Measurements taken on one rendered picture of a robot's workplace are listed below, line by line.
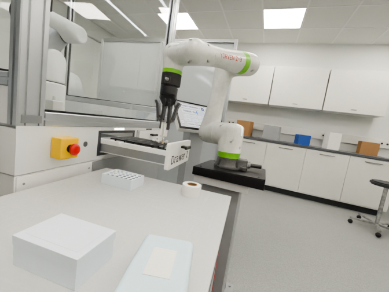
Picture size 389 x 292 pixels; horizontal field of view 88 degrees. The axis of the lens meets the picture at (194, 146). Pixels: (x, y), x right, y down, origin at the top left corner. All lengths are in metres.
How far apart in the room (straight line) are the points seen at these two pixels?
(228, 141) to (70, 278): 0.88
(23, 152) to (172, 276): 0.58
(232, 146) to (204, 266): 0.74
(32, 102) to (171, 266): 0.61
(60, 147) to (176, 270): 0.57
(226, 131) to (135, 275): 0.87
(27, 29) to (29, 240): 0.56
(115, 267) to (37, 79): 0.58
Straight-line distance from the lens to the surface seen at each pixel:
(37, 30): 0.79
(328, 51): 4.83
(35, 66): 0.78
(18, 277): 0.45
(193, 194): 0.73
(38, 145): 0.80
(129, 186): 0.75
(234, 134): 1.08
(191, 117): 1.80
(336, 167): 3.95
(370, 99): 4.44
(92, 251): 0.39
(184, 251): 0.40
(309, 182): 3.92
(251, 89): 4.20
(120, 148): 0.93
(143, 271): 0.35
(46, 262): 0.42
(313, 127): 4.55
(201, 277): 0.42
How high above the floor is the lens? 1.03
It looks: 7 degrees down
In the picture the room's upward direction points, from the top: 8 degrees clockwise
